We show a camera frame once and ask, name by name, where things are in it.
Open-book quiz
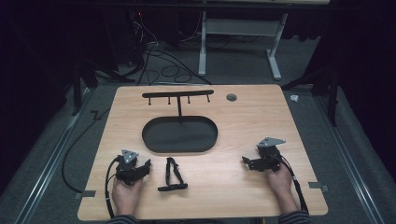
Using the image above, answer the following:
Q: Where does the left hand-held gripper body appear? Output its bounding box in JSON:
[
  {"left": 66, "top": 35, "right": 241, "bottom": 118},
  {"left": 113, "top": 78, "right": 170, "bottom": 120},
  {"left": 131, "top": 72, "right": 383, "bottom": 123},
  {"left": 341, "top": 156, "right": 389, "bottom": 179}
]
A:
[{"left": 115, "top": 148, "right": 145, "bottom": 187}]

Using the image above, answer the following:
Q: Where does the metal floor rail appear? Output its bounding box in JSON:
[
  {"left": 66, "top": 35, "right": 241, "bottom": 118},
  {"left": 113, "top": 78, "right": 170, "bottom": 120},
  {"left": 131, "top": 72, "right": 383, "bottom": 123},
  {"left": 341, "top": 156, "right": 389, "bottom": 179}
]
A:
[
  {"left": 12, "top": 88, "right": 94, "bottom": 224},
  {"left": 314, "top": 92, "right": 387, "bottom": 224}
]

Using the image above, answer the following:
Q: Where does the right hand-held gripper black cable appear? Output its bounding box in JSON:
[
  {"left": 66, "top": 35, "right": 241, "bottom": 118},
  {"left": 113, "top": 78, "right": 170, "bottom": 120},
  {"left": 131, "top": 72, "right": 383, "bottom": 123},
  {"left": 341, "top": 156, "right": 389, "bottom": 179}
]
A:
[{"left": 276, "top": 154, "right": 310, "bottom": 215}]

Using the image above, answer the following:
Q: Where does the bundle of black floor cables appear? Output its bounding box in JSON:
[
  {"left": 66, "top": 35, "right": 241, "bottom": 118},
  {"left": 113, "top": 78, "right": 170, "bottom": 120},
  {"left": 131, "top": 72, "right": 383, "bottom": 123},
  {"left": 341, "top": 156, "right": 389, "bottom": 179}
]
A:
[{"left": 127, "top": 12, "right": 213, "bottom": 86}]

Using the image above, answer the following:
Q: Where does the left hand-held gripper black cable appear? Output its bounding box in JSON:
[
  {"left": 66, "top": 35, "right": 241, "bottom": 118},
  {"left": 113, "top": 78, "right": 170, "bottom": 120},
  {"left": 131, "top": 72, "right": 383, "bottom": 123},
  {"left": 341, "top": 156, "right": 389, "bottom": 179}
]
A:
[{"left": 104, "top": 156, "right": 122, "bottom": 219}]

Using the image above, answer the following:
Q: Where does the person's right hand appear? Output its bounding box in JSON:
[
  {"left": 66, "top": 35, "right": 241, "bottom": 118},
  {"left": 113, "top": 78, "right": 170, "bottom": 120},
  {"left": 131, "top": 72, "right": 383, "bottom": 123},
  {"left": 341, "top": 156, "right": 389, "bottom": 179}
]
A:
[{"left": 265, "top": 162, "right": 301, "bottom": 215}]

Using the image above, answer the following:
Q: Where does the black hook rack with tray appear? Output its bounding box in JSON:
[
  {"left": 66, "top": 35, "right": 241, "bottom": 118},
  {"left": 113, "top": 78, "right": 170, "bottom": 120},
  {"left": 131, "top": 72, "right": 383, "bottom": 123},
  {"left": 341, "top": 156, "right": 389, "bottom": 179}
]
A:
[{"left": 141, "top": 89, "right": 219, "bottom": 154}]

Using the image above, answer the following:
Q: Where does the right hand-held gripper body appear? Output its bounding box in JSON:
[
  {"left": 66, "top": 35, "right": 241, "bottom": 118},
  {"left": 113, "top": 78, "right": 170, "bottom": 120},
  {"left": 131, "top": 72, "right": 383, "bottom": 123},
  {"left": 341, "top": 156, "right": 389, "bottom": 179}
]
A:
[{"left": 252, "top": 136, "right": 287, "bottom": 173}]

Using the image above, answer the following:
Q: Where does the black tripod stand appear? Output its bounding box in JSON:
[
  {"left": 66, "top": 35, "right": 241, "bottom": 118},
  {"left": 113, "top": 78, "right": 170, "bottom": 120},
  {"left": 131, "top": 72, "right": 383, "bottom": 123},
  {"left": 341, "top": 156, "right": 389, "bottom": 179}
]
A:
[
  {"left": 280, "top": 66, "right": 341, "bottom": 128},
  {"left": 70, "top": 58, "right": 135, "bottom": 118}
]

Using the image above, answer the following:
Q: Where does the white metal desk frame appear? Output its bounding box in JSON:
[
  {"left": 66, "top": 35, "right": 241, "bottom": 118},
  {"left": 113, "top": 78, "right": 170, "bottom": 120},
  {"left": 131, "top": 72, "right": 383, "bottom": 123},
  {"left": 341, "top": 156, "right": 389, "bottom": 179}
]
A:
[{"left": 198, "top": 11, "right": 290, "bottom": 81}]

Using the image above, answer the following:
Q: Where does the person's left hand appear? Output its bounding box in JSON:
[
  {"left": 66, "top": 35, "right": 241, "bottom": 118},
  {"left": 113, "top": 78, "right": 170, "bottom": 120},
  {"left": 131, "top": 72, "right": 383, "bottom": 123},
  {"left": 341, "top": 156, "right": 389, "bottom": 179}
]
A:
[{"left": 111, "top": 176, "right": 145, "bottom": 217}]

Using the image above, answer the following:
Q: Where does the black floor cable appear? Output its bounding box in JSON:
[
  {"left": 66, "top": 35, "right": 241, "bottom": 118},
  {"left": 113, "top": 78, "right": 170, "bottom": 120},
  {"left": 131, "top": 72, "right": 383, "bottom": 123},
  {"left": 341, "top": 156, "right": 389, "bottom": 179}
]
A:
[{"left": 61, "top": 107, "right": 110, "bottom": 194}]

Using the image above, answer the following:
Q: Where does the grey tape piece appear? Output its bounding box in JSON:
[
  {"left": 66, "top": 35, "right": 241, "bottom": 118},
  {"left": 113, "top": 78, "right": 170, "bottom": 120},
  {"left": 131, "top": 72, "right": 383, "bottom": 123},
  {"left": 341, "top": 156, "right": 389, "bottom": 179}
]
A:
[
  {"left": 74, "top": 189, "right": 97, "bottom": 201},
  {"left": 307, "top": 181, "right": 330, "bottom": 193}
]

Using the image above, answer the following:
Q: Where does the black strap with clip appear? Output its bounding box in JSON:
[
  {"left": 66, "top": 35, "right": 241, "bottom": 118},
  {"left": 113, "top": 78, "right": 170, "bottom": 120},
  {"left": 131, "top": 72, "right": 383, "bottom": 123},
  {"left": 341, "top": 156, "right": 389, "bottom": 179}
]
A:
[{"left": 157, "top": 157, "right": 189, "bottom": 192}]

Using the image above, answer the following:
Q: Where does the hand-held gripper black cable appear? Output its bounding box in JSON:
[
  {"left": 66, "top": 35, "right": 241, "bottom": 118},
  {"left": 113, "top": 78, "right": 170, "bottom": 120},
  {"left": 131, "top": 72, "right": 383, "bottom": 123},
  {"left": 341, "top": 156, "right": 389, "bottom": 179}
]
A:
[
  {"left": 276, "top": 154, "right": 310, "bottom": 215},
  {"left": 104, "top": 156, "right": 122, "bottom": 219}
]

